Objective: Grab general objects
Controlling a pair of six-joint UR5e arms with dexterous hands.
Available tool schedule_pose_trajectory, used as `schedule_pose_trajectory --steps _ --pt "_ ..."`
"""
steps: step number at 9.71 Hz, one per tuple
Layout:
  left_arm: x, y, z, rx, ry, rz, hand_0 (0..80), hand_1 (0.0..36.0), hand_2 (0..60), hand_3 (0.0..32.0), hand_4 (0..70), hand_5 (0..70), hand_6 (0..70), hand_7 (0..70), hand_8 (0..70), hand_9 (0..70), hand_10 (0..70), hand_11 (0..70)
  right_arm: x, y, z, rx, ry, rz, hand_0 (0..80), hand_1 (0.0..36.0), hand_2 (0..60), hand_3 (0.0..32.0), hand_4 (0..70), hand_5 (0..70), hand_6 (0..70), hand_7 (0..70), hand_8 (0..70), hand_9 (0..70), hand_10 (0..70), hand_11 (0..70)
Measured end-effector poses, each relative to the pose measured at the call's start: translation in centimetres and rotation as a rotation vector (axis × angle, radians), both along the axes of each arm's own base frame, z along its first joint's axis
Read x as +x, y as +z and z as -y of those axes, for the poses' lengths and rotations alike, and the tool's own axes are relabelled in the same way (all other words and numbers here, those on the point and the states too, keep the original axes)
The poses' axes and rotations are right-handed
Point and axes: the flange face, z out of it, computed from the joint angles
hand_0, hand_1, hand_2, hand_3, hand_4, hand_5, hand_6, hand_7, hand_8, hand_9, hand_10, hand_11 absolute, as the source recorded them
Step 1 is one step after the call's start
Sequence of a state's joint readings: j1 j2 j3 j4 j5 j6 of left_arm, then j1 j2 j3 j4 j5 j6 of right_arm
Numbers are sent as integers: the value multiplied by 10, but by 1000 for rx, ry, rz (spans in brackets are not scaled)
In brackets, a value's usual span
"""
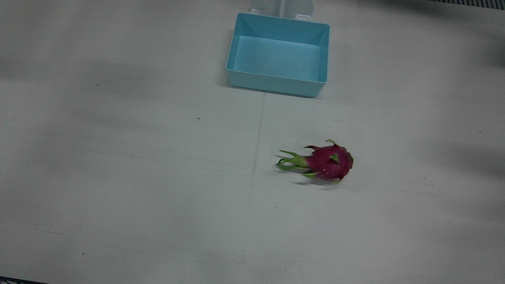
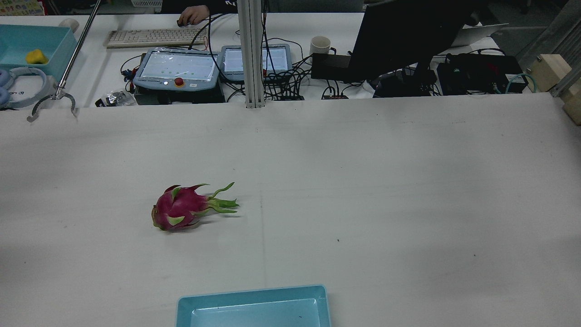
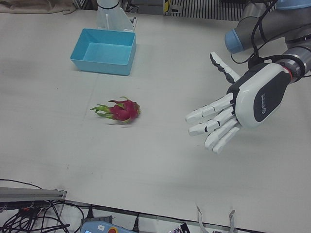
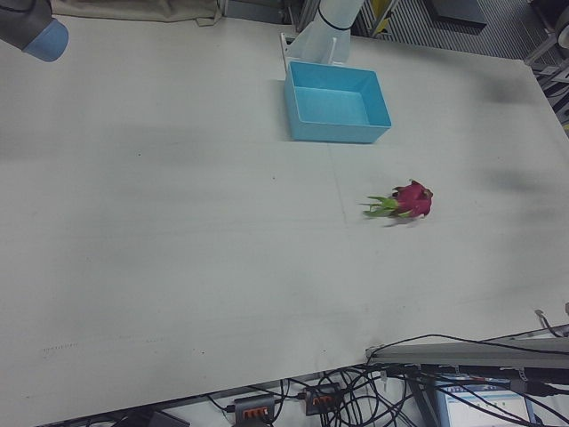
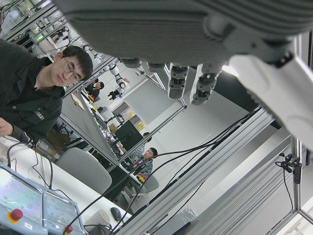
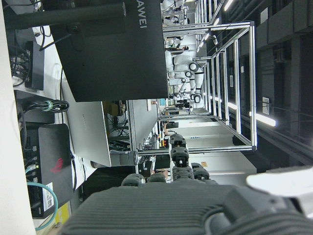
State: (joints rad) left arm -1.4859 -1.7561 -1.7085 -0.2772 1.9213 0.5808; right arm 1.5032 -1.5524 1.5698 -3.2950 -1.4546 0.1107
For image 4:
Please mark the red dragon fruit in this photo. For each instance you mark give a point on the red dragon fruit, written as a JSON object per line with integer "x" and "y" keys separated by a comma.
{"x": 415, "y": 200}

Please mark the light blue plastic box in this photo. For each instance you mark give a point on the light blue plastic box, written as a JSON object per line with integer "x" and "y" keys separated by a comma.
{"x": 311, "y": 129}

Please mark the black hub orange ports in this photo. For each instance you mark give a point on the black hub orange ports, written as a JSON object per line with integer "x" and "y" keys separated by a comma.
{"x": 253, "y": 407}
{"x": 322, "y": 400}

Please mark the black box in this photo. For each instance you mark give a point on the black box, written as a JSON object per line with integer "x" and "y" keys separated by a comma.
{"x": 162, "y": 420}

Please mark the beige cloth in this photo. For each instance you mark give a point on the beige cloth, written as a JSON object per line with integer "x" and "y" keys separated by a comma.
{"x": 133, "y": 9}

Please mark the black flat plate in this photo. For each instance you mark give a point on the black flat plate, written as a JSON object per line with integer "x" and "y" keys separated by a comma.
{"x": 458, "y": 9}

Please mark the white stand post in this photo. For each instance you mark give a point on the white stand post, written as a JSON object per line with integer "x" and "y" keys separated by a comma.
{"x": 329, "y": 26}

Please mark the aluminium profile post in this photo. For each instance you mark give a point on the aluminium profile post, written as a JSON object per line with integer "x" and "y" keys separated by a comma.
{"x": 444, "y": 353}

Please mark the yellow bracket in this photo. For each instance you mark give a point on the yellow bracket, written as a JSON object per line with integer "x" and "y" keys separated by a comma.
{"x": 379, "y": 20}

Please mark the aluminium frame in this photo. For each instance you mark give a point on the aluminium frame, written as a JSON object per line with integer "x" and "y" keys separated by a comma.
{"x": 549, "y": 49}

